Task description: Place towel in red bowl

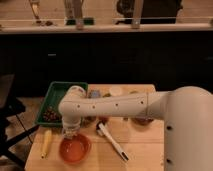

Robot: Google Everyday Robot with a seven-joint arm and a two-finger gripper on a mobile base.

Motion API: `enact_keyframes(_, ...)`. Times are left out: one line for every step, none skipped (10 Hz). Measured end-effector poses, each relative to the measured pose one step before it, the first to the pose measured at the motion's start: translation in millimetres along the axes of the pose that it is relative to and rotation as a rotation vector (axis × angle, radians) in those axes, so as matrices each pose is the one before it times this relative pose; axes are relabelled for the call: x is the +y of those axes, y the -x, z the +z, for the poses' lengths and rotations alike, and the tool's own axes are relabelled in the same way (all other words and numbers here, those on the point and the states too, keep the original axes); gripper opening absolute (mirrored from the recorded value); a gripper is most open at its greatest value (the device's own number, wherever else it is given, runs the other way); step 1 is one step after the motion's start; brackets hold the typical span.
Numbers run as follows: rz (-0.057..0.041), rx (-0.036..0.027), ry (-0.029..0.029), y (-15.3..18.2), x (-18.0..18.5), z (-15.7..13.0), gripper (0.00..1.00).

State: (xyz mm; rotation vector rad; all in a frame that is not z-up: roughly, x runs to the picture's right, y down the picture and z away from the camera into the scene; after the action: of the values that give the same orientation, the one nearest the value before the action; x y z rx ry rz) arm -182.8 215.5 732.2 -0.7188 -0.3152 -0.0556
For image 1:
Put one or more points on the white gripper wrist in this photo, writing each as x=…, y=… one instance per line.
x=70, y=127

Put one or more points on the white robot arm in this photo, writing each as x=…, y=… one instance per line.
x=187, y=113

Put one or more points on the red bowl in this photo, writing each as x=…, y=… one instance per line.
x=74, y=150

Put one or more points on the small brown bowl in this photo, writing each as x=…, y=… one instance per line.
x=142, y=121

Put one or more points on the yellow corn cob toy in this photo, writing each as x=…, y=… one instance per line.
x=46, y=143

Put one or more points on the green plastic tray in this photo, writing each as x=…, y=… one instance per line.
x=55, y=93

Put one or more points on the blue grey object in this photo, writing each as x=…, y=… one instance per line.
x=94, y=94

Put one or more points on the white cup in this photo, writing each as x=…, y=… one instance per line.
x=116, y=91

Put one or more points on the black chair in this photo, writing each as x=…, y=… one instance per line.
x=10, y=106

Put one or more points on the black cabinet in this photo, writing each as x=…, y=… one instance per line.
x=167, y=60

